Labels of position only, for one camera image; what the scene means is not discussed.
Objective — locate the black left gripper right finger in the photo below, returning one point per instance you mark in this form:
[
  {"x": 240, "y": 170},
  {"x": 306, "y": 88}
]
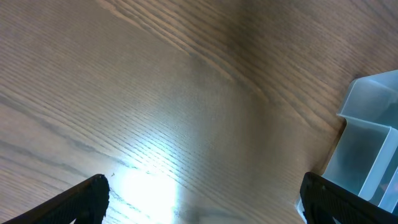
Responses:
[{"x": 325, "y": 202}]

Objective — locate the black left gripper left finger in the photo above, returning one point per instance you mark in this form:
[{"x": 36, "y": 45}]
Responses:
[{"x": 86, "y": 202}]

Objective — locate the clear plastic storage bin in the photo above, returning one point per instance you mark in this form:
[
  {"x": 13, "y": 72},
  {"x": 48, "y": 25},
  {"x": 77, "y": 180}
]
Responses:
[{"x": 364, "y": 161}]

